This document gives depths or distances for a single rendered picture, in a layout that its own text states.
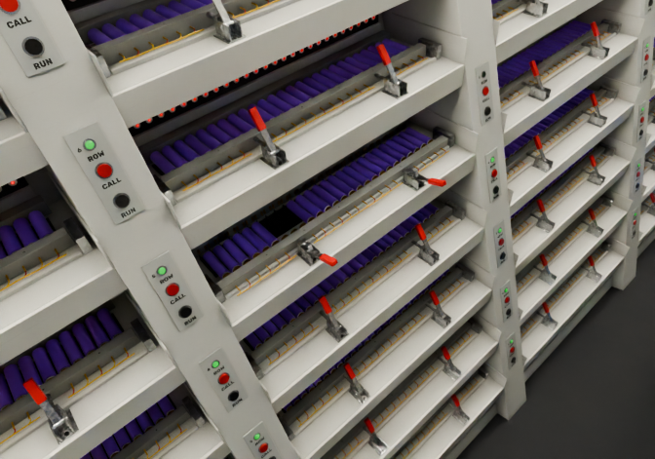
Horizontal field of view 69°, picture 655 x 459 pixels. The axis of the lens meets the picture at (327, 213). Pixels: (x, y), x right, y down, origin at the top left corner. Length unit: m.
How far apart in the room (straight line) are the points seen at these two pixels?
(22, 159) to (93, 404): 0.36
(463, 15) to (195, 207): 0.59
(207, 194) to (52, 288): 0.23
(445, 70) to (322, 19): 0.30
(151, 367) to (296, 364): 0.28
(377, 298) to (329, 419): 0.27
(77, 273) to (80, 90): 0.23
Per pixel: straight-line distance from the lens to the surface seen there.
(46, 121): 0.61
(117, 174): 0.64
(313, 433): 1.08
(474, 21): 0.99
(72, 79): 0.61
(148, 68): 0.66
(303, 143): 0.78
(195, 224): 0.69
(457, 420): 1.49
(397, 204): 0.92
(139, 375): 0.79
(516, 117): 1.18
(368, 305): 0.99
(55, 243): 0.72
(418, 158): 0.99
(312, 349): 0.95
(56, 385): 0.81
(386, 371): 1.13
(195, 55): 0.67
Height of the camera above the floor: 1.40
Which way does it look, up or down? 30 degrees down
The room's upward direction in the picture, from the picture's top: 18 degrees counter-clockwise
